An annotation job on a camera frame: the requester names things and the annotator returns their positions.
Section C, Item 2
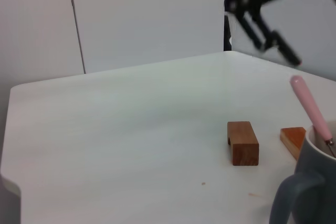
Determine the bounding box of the black vertical post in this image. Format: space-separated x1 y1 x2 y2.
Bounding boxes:
223 0 232 51

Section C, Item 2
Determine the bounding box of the brown notched wooden block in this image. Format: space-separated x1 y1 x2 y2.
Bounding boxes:
227 121 260 166

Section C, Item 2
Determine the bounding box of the glossy flat wooden block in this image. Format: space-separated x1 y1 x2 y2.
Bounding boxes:
280 126 307 161

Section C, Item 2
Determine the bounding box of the grey ceramic cup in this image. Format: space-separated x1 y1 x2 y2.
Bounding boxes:
269 121 336 224

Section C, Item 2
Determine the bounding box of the pink handled metal spoon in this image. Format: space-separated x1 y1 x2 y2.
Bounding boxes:
290 75 336 158

